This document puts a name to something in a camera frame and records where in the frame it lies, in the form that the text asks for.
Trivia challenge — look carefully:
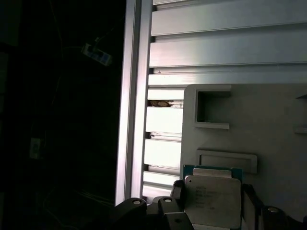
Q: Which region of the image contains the silver topped CPU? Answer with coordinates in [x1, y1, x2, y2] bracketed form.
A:
[182, 164, 243, 230]

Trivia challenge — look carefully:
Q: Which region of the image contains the grey parts rack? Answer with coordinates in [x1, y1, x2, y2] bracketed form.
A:
[179, 83, 307, 230]

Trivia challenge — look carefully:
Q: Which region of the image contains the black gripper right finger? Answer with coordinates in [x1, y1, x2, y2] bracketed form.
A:
[241, 183, 307, 230]

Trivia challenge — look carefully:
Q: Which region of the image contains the white power strip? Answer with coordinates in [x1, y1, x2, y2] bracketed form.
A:
[81, 43, 113, 66]

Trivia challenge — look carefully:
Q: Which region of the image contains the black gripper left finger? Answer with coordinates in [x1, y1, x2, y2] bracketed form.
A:
[114, 179, 194, 230]

